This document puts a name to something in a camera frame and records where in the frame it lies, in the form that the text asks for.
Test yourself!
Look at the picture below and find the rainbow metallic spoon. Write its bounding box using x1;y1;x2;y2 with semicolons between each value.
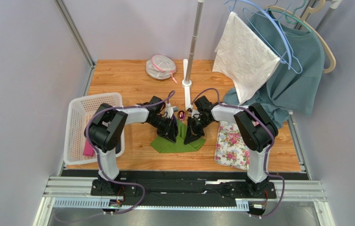
177;110;187;138

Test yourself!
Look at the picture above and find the green hanger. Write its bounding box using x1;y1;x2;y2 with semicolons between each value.
265;0;313;32

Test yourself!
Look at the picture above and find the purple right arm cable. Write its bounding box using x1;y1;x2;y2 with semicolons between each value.
190;88;286;219

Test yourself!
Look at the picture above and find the blue wire hanger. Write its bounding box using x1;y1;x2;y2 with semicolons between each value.
229;0;295;69

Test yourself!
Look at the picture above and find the pink napkin in basket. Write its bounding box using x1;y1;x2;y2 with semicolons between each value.
83;140;95;157

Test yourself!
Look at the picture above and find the white towel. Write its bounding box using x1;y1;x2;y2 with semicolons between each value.
212;12;280;104

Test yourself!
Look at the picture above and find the white mesh laundry bag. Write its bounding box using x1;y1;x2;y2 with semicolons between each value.
145;54;177;83

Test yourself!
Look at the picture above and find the wooden hanger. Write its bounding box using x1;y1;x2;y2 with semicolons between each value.
264;0;337;74

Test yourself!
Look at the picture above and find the white plastic basket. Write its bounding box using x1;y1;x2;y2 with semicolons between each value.
63;92;123;165

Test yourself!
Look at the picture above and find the floral pattern tray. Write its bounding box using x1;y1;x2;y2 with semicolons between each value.
214;121;251;170

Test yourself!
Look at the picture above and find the teal t-shirt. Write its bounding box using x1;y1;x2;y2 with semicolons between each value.
223;24;325;129

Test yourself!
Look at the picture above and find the grey pole with white base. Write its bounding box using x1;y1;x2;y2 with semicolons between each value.
182;0;204;111

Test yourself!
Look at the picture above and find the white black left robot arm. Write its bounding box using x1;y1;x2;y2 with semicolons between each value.
84;96;178;195

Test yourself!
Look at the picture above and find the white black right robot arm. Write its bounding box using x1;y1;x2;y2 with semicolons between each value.
184;96;278;196

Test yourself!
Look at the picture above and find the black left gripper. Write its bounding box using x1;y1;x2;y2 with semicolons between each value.
149;115;177;143

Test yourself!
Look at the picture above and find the green paper napkin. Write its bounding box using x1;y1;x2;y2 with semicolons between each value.
150;121;206;153

